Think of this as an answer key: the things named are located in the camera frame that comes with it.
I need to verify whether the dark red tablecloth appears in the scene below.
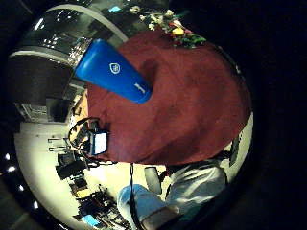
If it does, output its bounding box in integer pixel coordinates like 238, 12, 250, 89
85, 29, 253, 167

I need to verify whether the blue tall cup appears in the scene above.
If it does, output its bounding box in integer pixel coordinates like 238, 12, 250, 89
73, 38, 154, 104

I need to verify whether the laptop with bright screen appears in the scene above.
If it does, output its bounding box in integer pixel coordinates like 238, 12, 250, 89
87, 129, 109, 157

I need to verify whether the grey office chair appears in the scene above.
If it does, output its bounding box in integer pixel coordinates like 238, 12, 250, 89
143, 166, 163, 196

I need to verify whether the the person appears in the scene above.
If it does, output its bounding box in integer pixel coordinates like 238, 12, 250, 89
116, 158, 228, 230

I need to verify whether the bunch of mixed flowers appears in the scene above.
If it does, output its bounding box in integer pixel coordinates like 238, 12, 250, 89
129, 5, 207, 49

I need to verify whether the black hanging cable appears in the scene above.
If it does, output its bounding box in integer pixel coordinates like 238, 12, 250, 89
128, 162, 144, 230

